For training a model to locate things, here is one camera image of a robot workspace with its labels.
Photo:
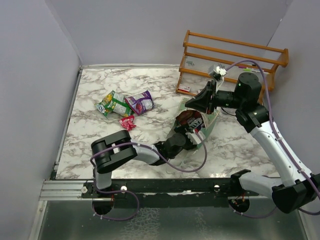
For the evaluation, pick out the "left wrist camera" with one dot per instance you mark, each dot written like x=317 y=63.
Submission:
x=196 y=137

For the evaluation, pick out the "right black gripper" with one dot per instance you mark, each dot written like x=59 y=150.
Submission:
x=203 y=100

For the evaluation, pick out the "purple Fox's candy packet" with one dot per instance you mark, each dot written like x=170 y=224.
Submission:
x=194 y=124

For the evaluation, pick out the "red white small box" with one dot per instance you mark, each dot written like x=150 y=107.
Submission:
x=184 y=88

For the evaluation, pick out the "wooden shelf rack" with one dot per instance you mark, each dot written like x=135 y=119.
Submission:
x=201 y=51

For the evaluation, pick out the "markers on shelf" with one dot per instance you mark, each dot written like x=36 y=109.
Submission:
x=249 y=69

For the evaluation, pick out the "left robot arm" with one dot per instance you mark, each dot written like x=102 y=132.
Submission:
x=111 y=152

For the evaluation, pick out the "red snack packet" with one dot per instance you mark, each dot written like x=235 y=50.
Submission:
x=128 y=122

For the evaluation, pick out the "purple snack packet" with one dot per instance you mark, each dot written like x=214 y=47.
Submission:
x=140 y=103

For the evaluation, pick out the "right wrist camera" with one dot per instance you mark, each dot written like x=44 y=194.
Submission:
x=217 y=72

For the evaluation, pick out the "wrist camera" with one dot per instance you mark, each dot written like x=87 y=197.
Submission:
x=196 y=137
x=217 y=72

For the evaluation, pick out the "green white paper bag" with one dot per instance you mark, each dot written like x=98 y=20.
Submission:
x=181 y=147

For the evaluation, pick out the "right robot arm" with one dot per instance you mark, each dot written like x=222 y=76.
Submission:
x=296 y=185

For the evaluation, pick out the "yellow green snack packet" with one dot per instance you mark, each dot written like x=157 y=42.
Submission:
x=103 y=105

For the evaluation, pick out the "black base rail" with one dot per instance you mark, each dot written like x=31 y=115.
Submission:
x=167 y=192

